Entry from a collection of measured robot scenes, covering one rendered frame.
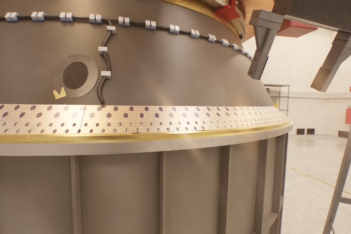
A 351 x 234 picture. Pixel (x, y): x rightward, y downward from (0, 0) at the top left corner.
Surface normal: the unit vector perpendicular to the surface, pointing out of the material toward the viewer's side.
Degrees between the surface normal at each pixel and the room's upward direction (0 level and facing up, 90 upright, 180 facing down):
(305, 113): 90
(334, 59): 83
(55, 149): 90
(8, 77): 62
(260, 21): 113
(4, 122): 43
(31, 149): 90
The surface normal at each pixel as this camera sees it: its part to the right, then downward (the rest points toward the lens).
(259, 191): -0.76, 0.04
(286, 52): 0.18, 0.07
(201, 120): 0.32, -0.68
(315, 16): 0.06, 0.47
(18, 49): 0.00, -0.40
